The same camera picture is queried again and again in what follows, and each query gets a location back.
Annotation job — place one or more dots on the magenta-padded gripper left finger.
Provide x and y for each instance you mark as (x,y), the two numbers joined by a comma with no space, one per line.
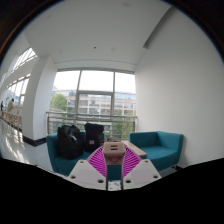
(87,173)

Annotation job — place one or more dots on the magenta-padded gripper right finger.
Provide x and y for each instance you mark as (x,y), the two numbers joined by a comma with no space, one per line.
(141,173)

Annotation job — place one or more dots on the pink charger block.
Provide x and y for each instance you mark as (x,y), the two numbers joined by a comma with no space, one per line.
(114,150)

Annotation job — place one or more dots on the wooden-topped teal side table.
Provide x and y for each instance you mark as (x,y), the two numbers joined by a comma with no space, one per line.
(138,150)

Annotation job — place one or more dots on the teal fabric sofa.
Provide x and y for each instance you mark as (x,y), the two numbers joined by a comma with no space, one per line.
(63,163)
(160,150)

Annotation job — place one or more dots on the glossy black bag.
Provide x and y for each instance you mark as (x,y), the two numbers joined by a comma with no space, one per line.
(69,143)

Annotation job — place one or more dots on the black backpack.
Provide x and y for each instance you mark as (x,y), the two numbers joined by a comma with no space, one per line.
(93,136)

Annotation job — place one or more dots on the metal balcony railing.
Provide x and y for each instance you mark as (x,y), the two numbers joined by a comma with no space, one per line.
(100,116)

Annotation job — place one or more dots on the large glass window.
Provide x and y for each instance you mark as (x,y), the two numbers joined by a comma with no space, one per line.
(95,83)

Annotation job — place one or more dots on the wooden balustrade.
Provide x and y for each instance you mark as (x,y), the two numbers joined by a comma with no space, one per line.
(13,119)

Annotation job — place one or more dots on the person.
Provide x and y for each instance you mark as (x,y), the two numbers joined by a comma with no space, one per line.
(11,105)
(1,106)

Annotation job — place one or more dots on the corridor glass windows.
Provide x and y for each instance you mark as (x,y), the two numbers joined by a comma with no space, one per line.
(24,57)

